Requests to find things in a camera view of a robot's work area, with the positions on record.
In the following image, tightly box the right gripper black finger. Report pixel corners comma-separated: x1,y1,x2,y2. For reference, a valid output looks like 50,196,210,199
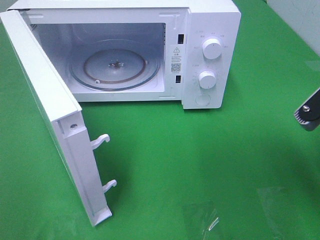
293,88,320,132

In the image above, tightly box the round white door button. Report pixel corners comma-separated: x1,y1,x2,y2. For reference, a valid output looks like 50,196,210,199
195,94,211,106

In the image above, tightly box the white microwave knob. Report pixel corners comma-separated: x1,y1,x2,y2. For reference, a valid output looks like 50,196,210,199
202,37,223,60
198,71,217,90

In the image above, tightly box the white microwave oven body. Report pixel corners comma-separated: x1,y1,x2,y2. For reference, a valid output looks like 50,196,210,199
5,0,241,109

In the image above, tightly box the white warning label sticker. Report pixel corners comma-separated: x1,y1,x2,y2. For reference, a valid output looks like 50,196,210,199
169,44,185,74

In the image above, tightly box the glass microwave turntable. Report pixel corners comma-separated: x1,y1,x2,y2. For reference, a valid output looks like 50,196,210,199
69,39,163,91

